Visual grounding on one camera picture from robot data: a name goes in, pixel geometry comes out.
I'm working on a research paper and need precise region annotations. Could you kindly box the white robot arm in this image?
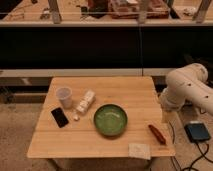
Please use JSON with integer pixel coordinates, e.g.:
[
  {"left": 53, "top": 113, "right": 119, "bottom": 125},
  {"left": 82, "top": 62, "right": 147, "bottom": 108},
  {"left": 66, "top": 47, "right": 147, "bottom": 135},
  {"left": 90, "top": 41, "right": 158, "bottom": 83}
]
[{"left": 159, "top": 63, "right": 213, "bottom": 116}]

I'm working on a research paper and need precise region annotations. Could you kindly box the black pedal cable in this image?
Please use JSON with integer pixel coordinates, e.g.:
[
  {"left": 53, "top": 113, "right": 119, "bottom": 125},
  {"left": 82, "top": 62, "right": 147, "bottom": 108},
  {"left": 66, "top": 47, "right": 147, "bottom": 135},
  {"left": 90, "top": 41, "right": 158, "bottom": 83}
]
[{"left": 168, "top": 121, "right": 213, "bottom": 171}]

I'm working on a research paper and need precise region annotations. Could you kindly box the black foot pedal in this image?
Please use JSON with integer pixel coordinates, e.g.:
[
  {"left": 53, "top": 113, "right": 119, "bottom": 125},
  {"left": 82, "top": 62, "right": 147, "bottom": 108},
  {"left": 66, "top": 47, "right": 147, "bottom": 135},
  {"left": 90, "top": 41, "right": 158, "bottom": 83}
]
[{"left": 184, "top": 123, "right": 211, "bottom": 143}]

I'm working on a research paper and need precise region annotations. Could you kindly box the translucent plastic cup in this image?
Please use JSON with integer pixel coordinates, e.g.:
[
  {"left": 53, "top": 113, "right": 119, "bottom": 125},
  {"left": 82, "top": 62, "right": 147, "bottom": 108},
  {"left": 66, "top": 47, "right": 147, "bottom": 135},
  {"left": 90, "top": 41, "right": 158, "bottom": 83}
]
[{"left": 56, "top": 87, "right": 72, "bottom": 109}]

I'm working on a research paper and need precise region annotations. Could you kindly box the red brown pocket knife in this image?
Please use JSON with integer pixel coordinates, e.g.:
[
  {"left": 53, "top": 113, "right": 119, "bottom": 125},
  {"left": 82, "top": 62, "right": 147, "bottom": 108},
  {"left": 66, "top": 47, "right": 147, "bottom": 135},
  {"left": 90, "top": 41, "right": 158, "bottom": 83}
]
[{"left": 148, "top": 124, "right": 166, "bottom": 145}]

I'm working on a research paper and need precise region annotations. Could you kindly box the wooden table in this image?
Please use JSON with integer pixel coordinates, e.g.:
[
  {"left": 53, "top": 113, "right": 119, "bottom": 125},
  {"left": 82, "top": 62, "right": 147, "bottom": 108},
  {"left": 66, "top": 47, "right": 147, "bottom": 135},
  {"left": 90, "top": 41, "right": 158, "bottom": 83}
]
[{"left": 26, "top": 76, "right": 177, "bottom": 171}]

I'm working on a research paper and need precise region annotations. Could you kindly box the black smartphone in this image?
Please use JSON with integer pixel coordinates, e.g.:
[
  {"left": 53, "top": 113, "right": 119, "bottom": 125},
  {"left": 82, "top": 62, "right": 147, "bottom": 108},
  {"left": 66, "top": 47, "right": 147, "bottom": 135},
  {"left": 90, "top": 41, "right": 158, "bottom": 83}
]
[{"left": 51, "top": 107, "right": 69, "bottom": 128}]

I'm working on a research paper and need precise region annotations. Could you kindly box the green ceramic bowl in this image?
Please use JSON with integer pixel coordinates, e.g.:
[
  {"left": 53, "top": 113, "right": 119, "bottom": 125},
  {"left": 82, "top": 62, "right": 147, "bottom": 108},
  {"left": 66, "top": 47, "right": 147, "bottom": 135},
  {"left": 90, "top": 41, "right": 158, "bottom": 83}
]
[{"left": 93, "top": 104, "right": 128, "bottom": 136}]

